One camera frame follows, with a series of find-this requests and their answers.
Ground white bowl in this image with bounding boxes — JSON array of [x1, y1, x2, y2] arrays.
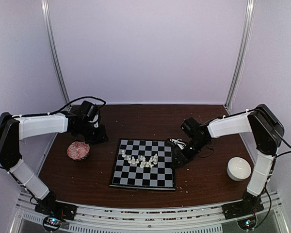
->
[[226, 157, 251, 182]]

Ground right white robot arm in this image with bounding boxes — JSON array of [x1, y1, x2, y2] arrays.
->
[[166, 104, 285, 215]]

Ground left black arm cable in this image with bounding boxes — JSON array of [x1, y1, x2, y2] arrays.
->
[[48, 96, 107, 116]]

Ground right aluminium frame post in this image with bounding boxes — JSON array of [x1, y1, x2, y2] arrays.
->
[[225, 0, 256, 112]]

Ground aluminium frame post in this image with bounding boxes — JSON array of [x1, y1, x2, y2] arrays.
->
[[225, 0, 256, 112], [41, 0, 70, 104]]

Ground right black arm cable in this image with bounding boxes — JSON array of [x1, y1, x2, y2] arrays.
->
[[254, 138, 291, 230]]

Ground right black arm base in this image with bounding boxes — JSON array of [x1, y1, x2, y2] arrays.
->
[[222, 192, 264, 231]]

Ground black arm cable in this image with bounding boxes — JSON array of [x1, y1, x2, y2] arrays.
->
[[254, 138, 291, 230], [48, 96, 107, 116]]

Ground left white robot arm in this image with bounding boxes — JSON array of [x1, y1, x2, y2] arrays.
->
[[0, 101, 109, 216]]

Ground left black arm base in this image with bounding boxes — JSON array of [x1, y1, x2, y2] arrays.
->
[[34, 201, 77, 232]]

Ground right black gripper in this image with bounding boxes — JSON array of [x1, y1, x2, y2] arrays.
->
[[170, 138, 208, 169]]

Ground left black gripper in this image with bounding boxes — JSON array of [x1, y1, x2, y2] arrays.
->
[[76, 121, 109, 145]]

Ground black grey chessboard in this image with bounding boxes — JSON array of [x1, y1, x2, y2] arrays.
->
[[109, 138, 176, 191]]

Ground left aluminium frame post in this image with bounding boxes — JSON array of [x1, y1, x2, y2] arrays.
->
[[41, 0, 70, 104]]

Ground red patterned bowl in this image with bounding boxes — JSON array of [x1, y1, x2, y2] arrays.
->
[[67, 141, 90, 162]]

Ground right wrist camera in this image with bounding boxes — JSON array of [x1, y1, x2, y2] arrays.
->
[[169, 138, 186, 150]]

